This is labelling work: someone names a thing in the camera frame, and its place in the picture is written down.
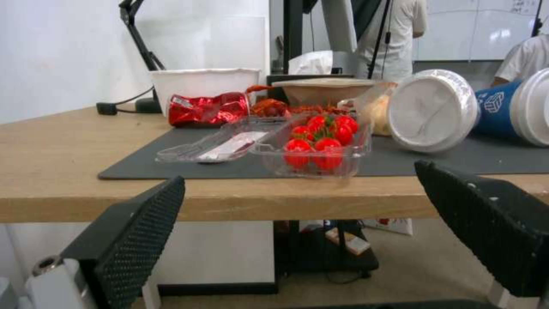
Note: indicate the dark grey desk mat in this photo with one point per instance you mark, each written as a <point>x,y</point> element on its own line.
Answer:
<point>399,161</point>

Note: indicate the blue paper cup white lid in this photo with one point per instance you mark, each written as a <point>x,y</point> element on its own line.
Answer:
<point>510,111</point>

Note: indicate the white printed bag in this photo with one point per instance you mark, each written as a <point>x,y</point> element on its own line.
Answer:
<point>396,225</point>

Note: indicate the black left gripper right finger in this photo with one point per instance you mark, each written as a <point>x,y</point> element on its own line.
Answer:
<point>484,222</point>

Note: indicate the white lidded plastic container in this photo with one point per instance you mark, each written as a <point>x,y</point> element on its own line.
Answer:
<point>429,112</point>

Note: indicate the clear plastic clamshell box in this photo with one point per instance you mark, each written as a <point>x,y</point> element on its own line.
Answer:
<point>274,151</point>

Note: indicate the brown paper bowl with lid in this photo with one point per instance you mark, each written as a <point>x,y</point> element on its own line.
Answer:
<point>321,91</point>

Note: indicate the clear bag with yellow food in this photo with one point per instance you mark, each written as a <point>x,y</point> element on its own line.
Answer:
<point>377,106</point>

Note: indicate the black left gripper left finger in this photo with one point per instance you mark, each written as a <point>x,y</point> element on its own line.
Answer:
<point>124,238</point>

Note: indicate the black power adapter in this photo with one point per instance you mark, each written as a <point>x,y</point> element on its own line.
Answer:
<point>107,107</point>

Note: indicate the red cherry tomatoes cluster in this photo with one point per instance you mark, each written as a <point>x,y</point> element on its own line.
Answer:
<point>322,140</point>

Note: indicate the small orange white box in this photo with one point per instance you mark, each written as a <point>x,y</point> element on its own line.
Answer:
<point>349,241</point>

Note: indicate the white crumpled bag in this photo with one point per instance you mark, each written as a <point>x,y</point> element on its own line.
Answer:
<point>312,62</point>

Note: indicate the white sachet packet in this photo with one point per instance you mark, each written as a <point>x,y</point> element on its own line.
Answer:
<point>233,146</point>

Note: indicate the white paper bucket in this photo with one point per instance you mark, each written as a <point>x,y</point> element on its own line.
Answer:
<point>201,87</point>

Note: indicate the red crayfish pile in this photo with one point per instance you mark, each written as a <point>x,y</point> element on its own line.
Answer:
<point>274,106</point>

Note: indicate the crushed red soda can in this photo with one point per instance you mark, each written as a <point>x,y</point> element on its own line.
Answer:
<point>206,109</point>

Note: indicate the person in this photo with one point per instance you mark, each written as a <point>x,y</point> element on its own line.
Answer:
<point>392,38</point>
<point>523,59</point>

